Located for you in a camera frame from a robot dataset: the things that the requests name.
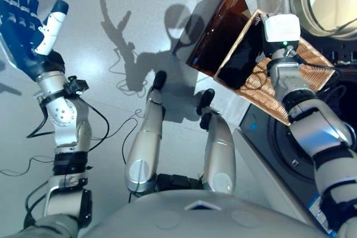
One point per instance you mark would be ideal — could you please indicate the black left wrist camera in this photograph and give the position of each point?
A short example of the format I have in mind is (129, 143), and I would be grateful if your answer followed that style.
(78, 86)

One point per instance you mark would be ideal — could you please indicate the white low platform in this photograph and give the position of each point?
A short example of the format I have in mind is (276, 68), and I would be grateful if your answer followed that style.
(265, 171)

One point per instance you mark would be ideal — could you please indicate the blue bordered info sticker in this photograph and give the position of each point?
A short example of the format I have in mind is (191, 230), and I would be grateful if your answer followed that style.
(316, 207)

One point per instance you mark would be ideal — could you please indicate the grey robot torso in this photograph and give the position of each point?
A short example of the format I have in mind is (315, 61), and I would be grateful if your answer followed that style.
(200, 221)

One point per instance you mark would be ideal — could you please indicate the black robot foot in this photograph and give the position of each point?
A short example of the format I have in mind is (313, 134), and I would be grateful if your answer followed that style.
(159, 79)
(206, 97)

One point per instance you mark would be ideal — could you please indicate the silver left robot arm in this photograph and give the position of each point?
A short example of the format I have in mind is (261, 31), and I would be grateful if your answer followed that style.
(69, 135)

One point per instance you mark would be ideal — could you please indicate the black left robot foot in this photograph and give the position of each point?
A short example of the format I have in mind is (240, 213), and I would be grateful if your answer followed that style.
(159, 79)

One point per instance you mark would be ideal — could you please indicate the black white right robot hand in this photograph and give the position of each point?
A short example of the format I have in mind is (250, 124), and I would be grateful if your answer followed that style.
(281, 29)

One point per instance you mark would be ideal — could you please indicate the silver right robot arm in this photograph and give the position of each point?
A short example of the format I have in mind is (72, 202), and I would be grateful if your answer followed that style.
(315, 126)

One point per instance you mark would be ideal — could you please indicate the dark grey washing machine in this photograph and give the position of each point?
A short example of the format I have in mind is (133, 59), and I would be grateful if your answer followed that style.
(290, 143)

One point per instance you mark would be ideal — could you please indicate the black right robot foot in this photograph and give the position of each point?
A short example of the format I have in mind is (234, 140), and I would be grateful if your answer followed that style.
(206, 97)

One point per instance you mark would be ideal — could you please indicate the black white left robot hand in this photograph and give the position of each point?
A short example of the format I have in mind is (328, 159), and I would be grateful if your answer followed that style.
(19, 31)

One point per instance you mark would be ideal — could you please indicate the silver right robot leg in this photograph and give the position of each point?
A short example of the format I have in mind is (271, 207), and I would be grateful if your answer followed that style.
(220, 151)

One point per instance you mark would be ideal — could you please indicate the black robot pelvis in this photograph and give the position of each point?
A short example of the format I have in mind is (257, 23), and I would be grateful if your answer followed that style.
(178, 180)

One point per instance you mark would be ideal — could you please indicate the black garment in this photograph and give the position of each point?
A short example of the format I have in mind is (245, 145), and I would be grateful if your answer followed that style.
(240, 62)

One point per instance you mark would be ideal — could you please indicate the wicker laundry basket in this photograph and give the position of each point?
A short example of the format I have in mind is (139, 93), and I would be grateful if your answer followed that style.
(262, 93)

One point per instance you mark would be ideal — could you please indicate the silver left robot leg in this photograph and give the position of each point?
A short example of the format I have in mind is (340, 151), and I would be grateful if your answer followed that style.
(145, 148)

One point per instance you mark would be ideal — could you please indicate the silver robot leg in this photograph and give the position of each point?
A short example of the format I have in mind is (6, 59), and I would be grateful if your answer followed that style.
(220, 151)
(145, 148)

